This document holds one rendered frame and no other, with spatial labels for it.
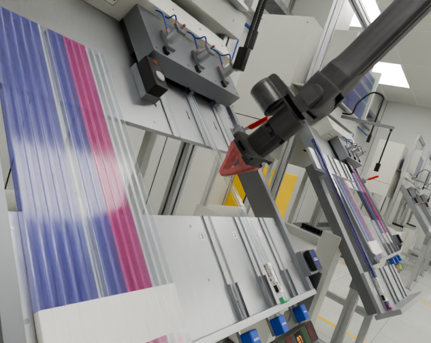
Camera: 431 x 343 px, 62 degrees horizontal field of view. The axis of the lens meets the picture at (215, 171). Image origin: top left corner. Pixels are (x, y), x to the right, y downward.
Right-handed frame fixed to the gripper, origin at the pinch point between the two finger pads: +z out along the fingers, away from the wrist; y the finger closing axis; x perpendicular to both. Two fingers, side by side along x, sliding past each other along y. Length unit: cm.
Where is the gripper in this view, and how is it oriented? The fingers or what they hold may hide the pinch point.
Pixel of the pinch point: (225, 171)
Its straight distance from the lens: 78.2
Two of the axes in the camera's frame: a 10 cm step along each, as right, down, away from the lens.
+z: -7.1, 5.8, 4.0
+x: 4.3, 8.1, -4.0
